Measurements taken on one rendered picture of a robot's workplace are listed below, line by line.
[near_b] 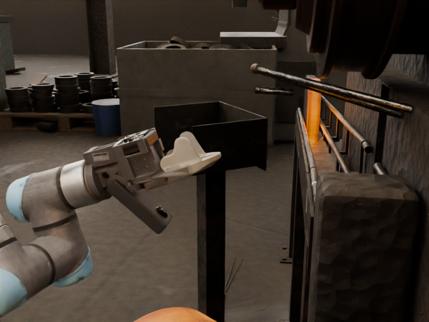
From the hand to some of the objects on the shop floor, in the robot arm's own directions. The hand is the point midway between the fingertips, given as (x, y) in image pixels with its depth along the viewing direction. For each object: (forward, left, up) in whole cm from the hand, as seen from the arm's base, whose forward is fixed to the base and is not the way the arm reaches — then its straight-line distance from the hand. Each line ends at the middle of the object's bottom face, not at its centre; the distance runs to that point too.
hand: (214, 161), depth 76 cm
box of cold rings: (-44, +282, -58) cm, 291 cm away
